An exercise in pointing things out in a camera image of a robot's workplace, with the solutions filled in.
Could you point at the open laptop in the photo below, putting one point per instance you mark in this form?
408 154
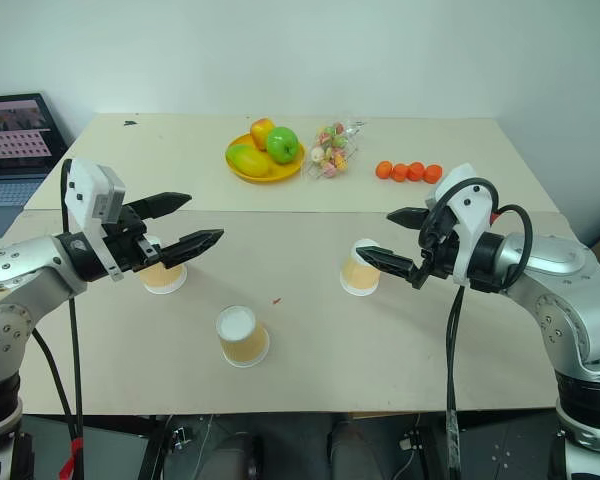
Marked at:
15 135

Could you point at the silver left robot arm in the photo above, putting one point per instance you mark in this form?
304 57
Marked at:
25 265

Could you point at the red tape strip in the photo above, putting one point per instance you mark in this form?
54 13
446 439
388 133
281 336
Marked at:
72 457

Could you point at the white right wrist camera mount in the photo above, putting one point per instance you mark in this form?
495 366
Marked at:
467 210

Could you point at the black table frame leg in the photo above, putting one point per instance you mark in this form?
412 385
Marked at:
155 450

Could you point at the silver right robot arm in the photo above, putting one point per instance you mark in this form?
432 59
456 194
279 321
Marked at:
555 265

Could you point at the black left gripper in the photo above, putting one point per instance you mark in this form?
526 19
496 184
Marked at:
127 240

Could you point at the yellow plate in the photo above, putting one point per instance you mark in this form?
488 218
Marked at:
284 171

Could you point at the yellow green mango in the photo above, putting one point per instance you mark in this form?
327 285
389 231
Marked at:
250 160

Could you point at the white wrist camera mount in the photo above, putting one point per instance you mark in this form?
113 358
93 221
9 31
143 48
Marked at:
467 210
82 190

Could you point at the small black scrap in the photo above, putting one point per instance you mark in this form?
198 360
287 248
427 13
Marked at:
128 123

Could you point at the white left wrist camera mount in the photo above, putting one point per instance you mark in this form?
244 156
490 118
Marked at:
82 190

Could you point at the clear bag of candies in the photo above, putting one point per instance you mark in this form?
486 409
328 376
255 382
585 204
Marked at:
330 150

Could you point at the green apple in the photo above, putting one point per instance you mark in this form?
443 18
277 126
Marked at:
282 145

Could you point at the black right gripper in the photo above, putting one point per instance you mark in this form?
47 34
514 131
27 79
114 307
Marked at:
440 250

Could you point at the orange paper cup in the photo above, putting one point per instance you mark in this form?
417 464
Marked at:
162 281
243 345
359 281

